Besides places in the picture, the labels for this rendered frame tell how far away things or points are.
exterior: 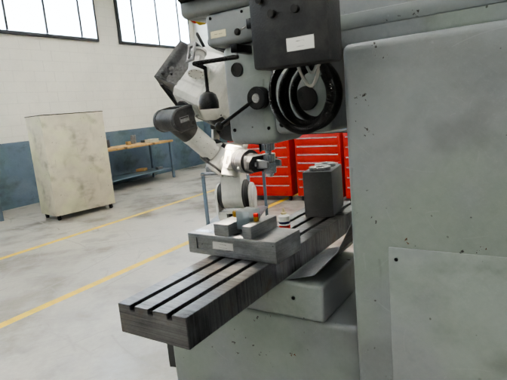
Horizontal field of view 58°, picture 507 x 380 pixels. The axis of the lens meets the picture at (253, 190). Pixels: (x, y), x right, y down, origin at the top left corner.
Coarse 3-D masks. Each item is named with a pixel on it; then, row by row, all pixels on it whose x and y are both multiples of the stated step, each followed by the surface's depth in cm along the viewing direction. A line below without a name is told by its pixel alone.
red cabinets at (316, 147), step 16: (288, 144) 672; (304, 144) 658; (320, 144) 645; (336, 144) 630; (288, 160) 676; (304, 160) 663; (320, 160) 648; (336, 160) 634; (256, 176) 705; (272, 176) 692; (288, 176) 681; (272, 192) 698; (288, 192) 686
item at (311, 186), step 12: (312, 168) 185; (324, 168) 184; (336, 168) 190; (312, 180) 184; (324, 180) 182; (336, 180) 190; (312, 192) 185; (324, 192) 183; (336, 192) 190; (312, 204) 186; (324, 204) 184; (336, 204) 189; (312, 216) 187; (324, 216) 185
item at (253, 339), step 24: (240, 312) 156; (264, 312) 151; (336, 312) 144; (216, 336) 164; (240, 336) 158; (264, 336) 152; (288, 336) 147; (312, 336) 142; (336, 336) 137; (192, 360) 173; (216, 360) 167; (240, 360) 160; (264, 360) 154; (288, 360) 149; (312, 360) 144; (336, 360) 139
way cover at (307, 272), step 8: (344, 240) 130; (352, 240) 141; (328, 248) 169; (336, 248) 164; (344, 248) 142; (320, 256) 159; (328, 256) 155; (336, 256) 150; (312, 264) 152; (320, 264) 148; (296, 272) 147; (304, 272) 144; (312, 272) 141
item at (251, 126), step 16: (240, 64) 143; (240, 80) 145; (256, 80) 142; (240, 96) 146; (256, 112) 144; (272, 112) 141; (240, 128) 148; (256, 128) 145; (272, 128) 142; (240, 144) 152
